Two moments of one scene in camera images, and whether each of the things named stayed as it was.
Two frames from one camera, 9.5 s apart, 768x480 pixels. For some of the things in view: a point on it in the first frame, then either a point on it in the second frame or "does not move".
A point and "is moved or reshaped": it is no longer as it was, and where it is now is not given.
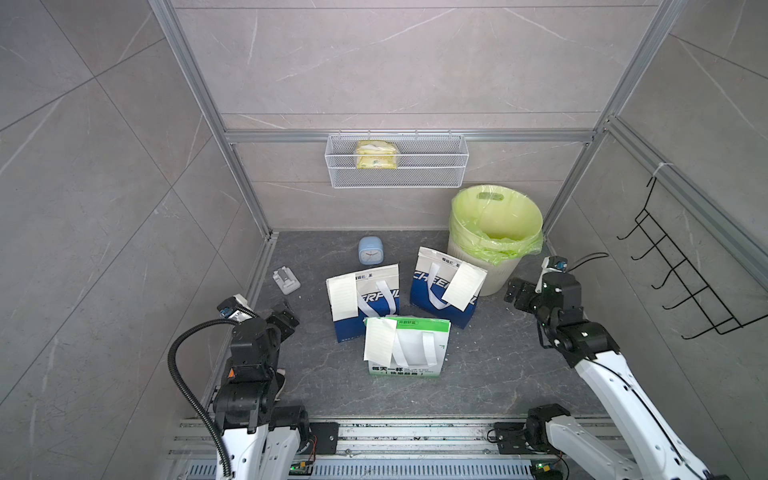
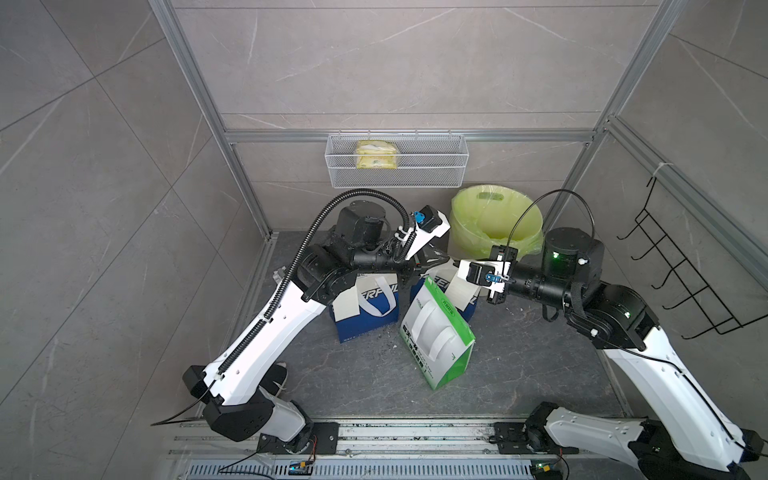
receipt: [464, 285] does not move
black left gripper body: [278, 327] to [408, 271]
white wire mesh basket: [426, 161] does not move
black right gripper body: [525, 298] to [503, 254]
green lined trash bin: [498, 224] does not move
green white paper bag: [421, 349] is moved or reshaped
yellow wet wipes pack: [376, 147] does not move
